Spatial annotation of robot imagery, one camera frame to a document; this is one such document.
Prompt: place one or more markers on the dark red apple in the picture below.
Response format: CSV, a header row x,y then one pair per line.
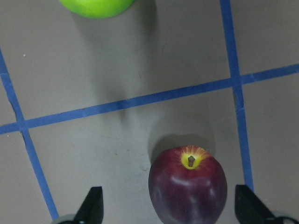
x,y
187,185

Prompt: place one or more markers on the green apple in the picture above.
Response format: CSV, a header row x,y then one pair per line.
x,y
97,9

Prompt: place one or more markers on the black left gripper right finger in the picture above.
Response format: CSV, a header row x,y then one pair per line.
x,y
249,209

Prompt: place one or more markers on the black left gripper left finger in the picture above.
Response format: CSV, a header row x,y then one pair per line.
x,y
91,210

